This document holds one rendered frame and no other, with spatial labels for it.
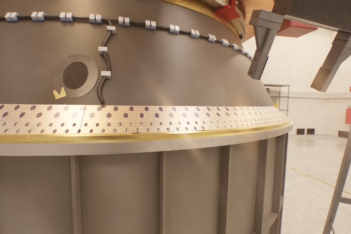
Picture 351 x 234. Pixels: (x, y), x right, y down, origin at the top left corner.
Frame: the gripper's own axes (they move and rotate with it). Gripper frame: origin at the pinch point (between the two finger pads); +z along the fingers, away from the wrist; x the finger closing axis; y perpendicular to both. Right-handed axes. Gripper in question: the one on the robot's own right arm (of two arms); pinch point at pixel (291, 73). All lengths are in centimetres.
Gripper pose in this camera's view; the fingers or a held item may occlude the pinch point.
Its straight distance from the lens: 40.4
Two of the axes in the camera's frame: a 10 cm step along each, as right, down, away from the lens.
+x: 9.8, 1.4, 1.4
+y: 0.6, 4.7, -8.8
